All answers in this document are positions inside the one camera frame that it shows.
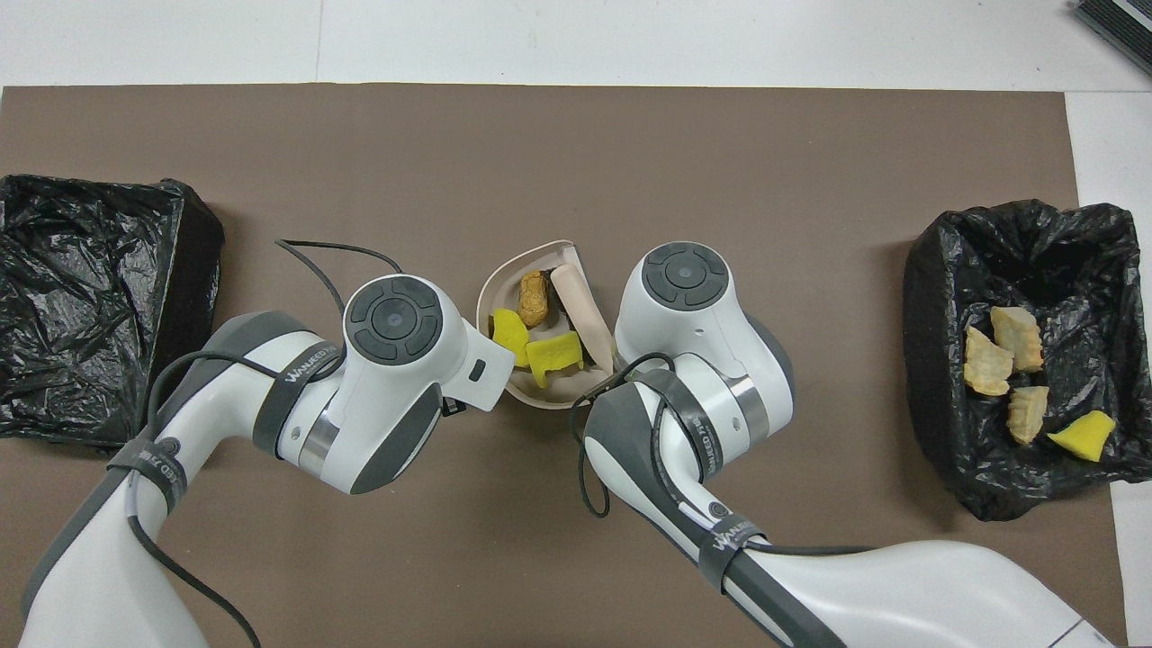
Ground yellow notched sponge piece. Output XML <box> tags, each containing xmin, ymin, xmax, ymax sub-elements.
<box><xmin>526</xmin><ymin>330</ymin><xmax>586</xmax><ymax>390</ymax></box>

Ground beige plastic dustpan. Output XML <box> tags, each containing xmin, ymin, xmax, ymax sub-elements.
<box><xmin>475</xmin><ymin>238</ymin><xmax>624</xmax><ymax>411</ymax></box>

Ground brown bread roll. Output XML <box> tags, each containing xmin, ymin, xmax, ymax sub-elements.
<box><xmin>517</xmin><ymin>270</ymin><xmax>553</xmax><ymax>329</ymax></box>

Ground beige hand brush black bristles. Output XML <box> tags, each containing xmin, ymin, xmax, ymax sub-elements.
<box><xmin>550</xmin><ymin>263</ymin><xmax>617</xmax><ymax>376</ymax></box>

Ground large golden croissant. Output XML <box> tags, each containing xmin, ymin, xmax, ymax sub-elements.
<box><xmin>963</xmin><ymin>326</ymin><xmax>1015</xmax><ymax>398</ymax></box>

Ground pale bread piece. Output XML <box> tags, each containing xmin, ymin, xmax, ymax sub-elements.
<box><xmin>990</xmin><ymin>306</ymin><xmax>1045</xmax><ymax>374</ymax></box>

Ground small golden croissant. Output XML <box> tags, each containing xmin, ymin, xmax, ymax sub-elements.
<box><xmin>1006</xmin><ymin>385</ymin><xmax>1051</xmax><ymax>446</ymax></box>

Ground yellow wedge sponge piece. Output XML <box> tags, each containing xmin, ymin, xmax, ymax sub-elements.
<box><xmin>1047</xmin><ymin>410</ymin><xmax>1117</xmax><ymax>464</ymax></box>

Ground black bag-lined bin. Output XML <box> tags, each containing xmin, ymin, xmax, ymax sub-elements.
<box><xmin>0</xmin><ymin>174</ymin><xmax>226</xmax><ymax>451</ymax></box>
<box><xmin>903</xmin><ymin>199</ymin><xmax>1152</xmax><ymax>523</ymax></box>

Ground brown table mat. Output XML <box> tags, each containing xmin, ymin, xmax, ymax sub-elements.
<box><xmin>0</xmin><ymin>84</ymin><xmax>1130</xmax><ymax>648</ymax></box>

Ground black ribbed device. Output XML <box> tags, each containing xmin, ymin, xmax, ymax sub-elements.
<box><xmin>1071</xmin><ymin>0</ymin><xmax>1152</xmax><ymax>57</ymax></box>

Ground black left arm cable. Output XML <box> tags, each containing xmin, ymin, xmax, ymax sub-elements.
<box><xmin>126</xmin><ymin>238</ymin><xmax>406</xmax><ymax>648</ymax></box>

